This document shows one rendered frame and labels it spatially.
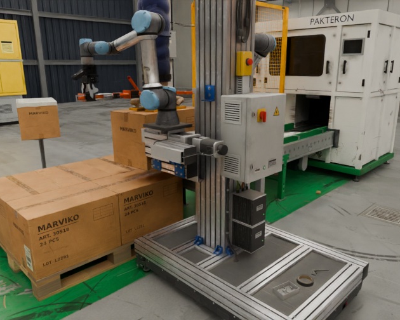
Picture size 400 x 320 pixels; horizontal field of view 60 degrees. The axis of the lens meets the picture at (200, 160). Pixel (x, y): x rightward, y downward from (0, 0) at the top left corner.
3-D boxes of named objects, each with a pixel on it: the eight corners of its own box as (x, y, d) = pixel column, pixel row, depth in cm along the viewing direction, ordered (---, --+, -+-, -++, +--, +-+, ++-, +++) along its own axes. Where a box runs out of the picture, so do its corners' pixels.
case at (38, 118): (60, 136, 395) (56, 101, 384) (21, 140, 377) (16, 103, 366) (55, 129, 446) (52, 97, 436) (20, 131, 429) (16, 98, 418)
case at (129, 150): (169, 149, 315) (167, 105, 305) (202, 155, 289) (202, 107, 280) (113, 162, 272) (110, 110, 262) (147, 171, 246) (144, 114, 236)
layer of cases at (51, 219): (119, 191, 359) (116, 153, 348) (183, 220, 290) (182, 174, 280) (-12, 228, 278) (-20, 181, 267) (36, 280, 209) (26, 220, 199)
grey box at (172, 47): (173, 58, 396) (173, 30, 388) (176, 58, 392) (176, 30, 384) (160, 58, 382) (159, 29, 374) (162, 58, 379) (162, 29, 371)
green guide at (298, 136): (324, 133, 441) (324, 126, 438) (331, 134, 433) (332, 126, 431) (245, 155, 332) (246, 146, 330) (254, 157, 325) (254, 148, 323)
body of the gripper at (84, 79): (99, 84, 225) (98, 64, 221) (87, 84, 218) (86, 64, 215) (93, 83, 229) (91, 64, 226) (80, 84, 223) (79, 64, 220)
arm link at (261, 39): (261, 49, 218) (198, 58, 246) (268, 50, 226) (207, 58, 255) (260, 30, 215) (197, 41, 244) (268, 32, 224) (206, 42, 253)
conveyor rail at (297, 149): (329, 145, 439) (330, 130, 434) (333, 146, 435) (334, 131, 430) (199, 191, 282) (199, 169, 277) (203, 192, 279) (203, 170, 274)
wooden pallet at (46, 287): (119, 204, 363) (119, 191, 359) (184, 235, 294) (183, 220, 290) (-9, 244, 282) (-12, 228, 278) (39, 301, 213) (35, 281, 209)
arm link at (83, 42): (86, 38, 211) (75, 38, 214) (87, 56, 214) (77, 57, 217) (95, 39, 217) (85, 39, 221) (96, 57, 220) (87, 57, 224)
